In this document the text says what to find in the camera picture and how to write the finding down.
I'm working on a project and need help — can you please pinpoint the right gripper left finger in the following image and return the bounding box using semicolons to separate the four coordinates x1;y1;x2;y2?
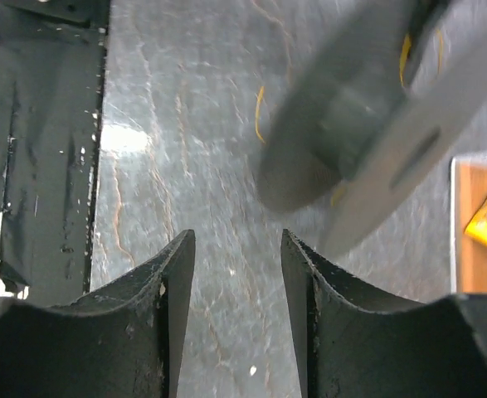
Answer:
0;230;196;397

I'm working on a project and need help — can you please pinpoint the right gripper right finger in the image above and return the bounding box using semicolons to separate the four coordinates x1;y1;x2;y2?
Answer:
280;231;487;397

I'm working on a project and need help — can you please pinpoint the thin yellow cable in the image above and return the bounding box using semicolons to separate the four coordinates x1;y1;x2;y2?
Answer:
254;28;446;208

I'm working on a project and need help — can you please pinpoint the white wire shelf rack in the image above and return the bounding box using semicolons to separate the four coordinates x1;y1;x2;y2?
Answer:
450;150;487;294

